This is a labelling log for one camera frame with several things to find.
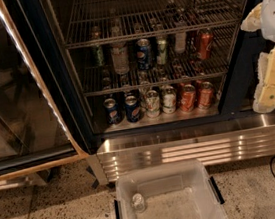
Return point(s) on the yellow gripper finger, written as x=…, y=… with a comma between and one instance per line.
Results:
x=264, y=95
x=253, y=20

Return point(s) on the blue pepsi can shelf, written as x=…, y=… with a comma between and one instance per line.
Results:
x=143, y=53

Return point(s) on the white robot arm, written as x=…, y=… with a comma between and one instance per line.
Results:
x=262, y=17

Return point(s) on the red coke can middle shelf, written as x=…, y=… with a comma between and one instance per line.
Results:
x=204, y=43

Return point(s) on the orange can bottom right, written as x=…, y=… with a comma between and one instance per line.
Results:
x=205, y=95

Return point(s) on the stainless steel fridge base grille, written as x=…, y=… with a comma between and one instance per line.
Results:
x=212, y=143

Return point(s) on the white can middle shelf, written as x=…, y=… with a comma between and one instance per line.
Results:
x=180, y=42

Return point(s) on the green sprite can middle shelf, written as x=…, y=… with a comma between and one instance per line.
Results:
x=161, y=49

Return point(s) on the white green can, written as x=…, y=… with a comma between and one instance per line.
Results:
x=169, y=99
x=152, y=104

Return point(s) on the blue pepsi can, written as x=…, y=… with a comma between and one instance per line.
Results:
x=111, y=109
x=132, y=109

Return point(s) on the blue pepsi can bottom left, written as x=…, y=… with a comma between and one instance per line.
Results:
x=111, y=109

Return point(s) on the green can middle shelf left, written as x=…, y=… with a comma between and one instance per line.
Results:
x=98, y=53

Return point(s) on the glass fridge door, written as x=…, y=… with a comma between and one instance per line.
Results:
x=36, y=127

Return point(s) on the clear plastic water bottle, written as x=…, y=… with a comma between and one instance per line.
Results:
x=119, y=52

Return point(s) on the clear plastic storage bin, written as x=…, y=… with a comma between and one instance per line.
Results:
x=176, y=190

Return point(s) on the clear glass jar in bin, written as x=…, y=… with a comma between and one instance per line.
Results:
x=138, y=203

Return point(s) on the upper wire shelf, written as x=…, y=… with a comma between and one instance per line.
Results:
x=103, y=21

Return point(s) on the wire shelf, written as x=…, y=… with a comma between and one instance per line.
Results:
x=179, y=67
x=103, y=21

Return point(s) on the middle wire shelf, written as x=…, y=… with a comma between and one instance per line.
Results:
x=179, y=67

